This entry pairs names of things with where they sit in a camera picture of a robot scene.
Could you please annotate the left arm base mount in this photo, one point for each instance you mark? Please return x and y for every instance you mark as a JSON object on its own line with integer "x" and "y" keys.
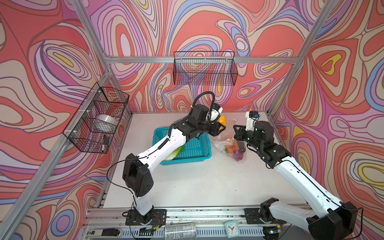
{"x": 155, "y": 217}

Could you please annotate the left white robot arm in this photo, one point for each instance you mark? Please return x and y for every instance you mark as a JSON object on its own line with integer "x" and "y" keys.
{"x": 138, "y": 170}

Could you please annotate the black wire basket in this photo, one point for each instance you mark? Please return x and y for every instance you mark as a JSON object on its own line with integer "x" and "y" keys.
{"x": 205, "y": 68}
{"x": 82, "y": 133}

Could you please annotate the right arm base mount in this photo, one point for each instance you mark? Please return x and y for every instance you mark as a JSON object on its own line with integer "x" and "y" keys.
{"x": 262, "y": 215}

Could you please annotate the small teal alarm clock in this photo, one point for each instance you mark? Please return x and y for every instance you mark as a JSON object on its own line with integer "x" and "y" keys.
{"x": 232, "y": 229}

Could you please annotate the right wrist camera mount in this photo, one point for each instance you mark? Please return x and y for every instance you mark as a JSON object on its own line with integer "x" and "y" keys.
{"x": 252, "y": 117}

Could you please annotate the green lettuce leaf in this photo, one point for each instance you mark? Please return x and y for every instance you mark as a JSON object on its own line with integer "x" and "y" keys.
{"x": 174, "y": 154}

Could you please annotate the purple red onion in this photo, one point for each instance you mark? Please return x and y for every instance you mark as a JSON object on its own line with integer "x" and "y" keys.
{"x": 238, "y": 155}

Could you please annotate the black power strip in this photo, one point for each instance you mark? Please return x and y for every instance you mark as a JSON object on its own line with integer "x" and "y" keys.
{"x": 104, "y": 233}

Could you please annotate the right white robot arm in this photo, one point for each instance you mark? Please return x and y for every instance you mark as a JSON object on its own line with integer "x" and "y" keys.
{"x": 329, "y": 217}

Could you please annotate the teal plastic basket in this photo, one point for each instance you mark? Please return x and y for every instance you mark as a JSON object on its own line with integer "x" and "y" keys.
{"x": 196, "y": 150}

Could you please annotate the silver tape roll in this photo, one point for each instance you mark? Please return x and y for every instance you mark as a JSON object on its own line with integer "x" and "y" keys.
{"x": 106, "y": 124}

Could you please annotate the back black wire basket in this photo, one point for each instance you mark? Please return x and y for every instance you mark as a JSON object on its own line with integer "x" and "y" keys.
{"x": 205, "y": 68}

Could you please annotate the clear zip top bag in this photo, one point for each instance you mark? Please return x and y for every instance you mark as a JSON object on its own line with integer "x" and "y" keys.
{"x": 226, "y": 138}

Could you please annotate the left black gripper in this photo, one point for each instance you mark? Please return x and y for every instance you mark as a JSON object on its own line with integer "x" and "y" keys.
{"x": 216, "y": 128}

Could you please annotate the silver drink can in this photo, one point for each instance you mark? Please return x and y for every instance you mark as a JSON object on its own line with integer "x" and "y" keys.
{"x": 185, "y": 231}

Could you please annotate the orange carrot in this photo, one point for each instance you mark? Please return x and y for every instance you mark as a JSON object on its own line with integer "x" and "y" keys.
{"x": 231, "y": 149}

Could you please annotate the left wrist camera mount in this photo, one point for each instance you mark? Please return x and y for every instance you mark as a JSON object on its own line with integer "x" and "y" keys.
{"x": 216, "y": 112}

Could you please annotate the left black wire basket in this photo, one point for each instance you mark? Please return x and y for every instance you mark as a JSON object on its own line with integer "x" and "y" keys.
{"x": 82, "y": 133}

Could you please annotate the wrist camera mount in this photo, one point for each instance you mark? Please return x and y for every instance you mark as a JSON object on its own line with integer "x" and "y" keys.
{"x": 216, "y": 112}
{"x": 252, "y": 117}

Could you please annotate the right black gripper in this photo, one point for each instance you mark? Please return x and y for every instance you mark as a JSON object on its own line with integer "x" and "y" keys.
{"x": 239, "y": 132}

